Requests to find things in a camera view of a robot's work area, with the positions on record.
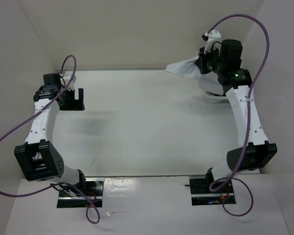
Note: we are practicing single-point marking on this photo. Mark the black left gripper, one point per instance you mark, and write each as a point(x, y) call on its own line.
point(76, 105)

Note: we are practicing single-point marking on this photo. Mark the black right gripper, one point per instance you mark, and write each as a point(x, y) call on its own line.
point(202, 58)

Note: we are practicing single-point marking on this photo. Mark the white skirt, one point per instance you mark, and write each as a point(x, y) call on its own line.
point(188, 69)

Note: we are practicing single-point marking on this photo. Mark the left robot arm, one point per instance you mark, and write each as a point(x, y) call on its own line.
point(37, 157)

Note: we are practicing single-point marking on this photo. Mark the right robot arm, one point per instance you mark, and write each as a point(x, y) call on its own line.
point(223, 58)

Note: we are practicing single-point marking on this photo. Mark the white plastic laundry basket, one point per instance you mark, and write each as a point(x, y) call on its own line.
point(214, 98)

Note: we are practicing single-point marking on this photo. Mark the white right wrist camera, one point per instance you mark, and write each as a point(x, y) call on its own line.
point(210, 38)

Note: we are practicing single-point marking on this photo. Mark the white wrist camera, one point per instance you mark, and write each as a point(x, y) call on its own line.
point(210, 38)
point(65, 78)

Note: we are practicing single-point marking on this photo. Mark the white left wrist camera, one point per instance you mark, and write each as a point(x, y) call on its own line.
point(65, 78)

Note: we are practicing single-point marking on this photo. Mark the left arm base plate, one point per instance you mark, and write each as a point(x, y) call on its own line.
point(71, 198)

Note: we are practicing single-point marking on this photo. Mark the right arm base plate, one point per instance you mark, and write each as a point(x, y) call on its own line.
point(202, 196)

